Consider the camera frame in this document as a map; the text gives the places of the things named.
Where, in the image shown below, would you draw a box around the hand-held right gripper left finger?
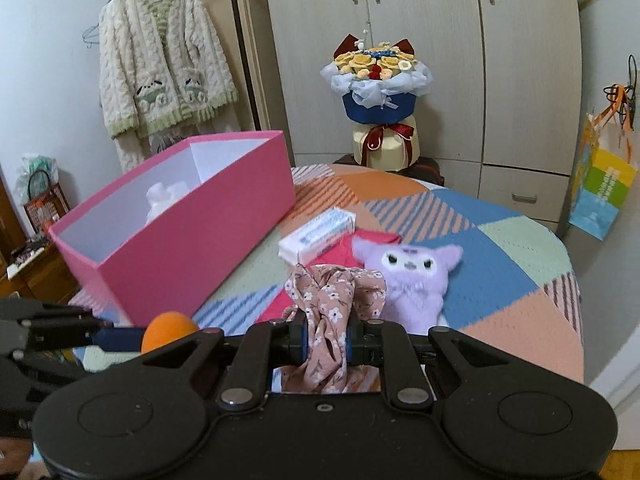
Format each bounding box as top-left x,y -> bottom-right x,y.
141,321 -> 308,412

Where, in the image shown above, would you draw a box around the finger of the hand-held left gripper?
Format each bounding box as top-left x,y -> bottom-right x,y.
22,312 -> 147,353

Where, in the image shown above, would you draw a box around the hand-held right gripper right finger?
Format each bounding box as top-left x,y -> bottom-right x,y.
345,321 -> 503,411

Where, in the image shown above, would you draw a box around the floral fabric scrunchie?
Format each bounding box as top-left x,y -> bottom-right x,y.
282,262 -> 388,395

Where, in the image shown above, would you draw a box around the orange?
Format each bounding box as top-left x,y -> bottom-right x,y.
141,311 -> 200,356

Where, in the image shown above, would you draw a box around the purple plush toy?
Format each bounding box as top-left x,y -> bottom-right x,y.
351,237 -> 465,336

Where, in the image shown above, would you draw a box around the red paper envelope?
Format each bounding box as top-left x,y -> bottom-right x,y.
257,227 -> 403,326

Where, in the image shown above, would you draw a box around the white carton box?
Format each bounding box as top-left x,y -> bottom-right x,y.
278,206 -> 357,265

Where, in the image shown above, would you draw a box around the pink cardboard box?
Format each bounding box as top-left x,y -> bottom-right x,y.
47,131 -> 296,328

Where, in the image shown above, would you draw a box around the small white plush rabbit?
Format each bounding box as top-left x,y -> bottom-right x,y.
145,180 -> 188,223

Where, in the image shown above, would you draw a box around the wooden cabinet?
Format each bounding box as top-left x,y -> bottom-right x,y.
0,175 -> 81,306

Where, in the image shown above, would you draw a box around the woven basket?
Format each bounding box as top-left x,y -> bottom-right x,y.
22,170 -> 71,233

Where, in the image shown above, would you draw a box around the patchwork tablecloth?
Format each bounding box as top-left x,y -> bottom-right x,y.
67,162 -> 586,396

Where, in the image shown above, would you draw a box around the cream fleece pajama pants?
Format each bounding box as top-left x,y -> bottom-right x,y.
114,110 -> 241,173

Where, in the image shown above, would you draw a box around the yellow flower bouquet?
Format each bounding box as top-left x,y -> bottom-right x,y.
320,30 -> 433,171

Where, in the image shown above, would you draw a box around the beige wardrobe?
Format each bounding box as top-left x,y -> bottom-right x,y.
227,0 -> 583,226

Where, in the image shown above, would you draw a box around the cream fleece pajama top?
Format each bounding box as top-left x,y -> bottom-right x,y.
97,0 -> 240,141

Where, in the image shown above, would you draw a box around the colourful paper gift bag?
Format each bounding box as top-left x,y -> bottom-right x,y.
567,112 -> 638,242

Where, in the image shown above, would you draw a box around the orange ribbon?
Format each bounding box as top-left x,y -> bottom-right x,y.
592,85 -> 636,133

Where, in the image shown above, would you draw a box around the black wall hook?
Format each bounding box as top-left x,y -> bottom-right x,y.
602,54 -> 640,106

